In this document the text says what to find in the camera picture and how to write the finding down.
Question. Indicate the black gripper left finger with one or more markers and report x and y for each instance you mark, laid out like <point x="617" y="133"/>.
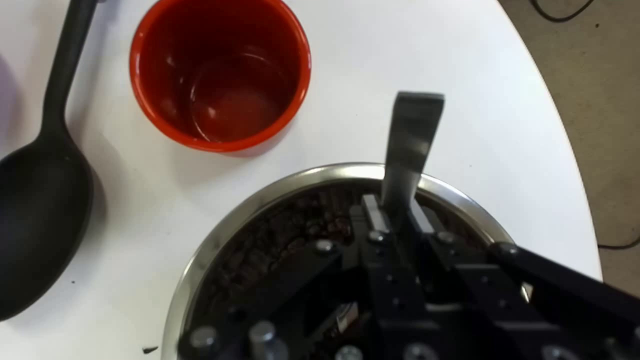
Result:
<point x="267" y="297"/>

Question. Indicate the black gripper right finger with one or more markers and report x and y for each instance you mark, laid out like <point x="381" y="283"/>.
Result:
<point x="525" y="306"/>

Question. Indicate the small silver spoon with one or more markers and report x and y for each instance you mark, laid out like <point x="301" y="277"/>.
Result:
<point x="413" y="130"/>

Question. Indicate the silver metal bowl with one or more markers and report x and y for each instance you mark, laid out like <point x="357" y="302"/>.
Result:
<point x="449" y="329"/>

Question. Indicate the black serving spoon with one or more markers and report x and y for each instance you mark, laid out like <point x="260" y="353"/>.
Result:
<point x="46" y="186"/>

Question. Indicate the coffee beans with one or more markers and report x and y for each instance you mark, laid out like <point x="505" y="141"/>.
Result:
<point x="274" y="235"/>

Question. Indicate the red plastic cup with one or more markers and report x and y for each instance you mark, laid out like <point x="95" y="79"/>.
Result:
<point x="220" y="75"/>

